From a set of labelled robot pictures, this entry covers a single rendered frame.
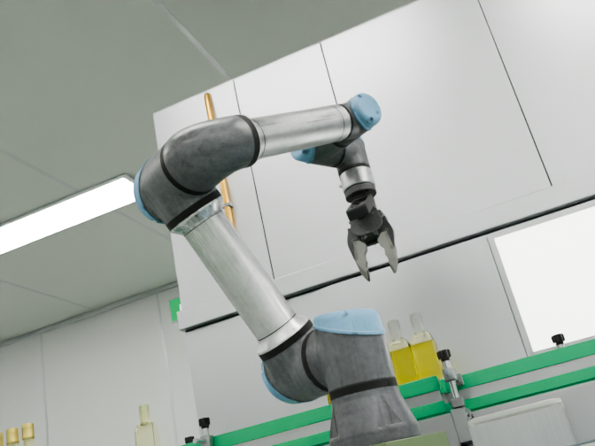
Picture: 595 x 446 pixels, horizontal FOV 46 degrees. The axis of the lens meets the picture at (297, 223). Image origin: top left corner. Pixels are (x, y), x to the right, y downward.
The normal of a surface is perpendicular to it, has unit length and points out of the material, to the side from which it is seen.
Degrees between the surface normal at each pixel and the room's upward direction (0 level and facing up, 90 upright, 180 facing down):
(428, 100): 90
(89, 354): 90
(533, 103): 90
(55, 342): 90
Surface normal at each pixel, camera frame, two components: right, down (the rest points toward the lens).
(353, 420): -0.54, -0.47
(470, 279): -0.36, -0.30
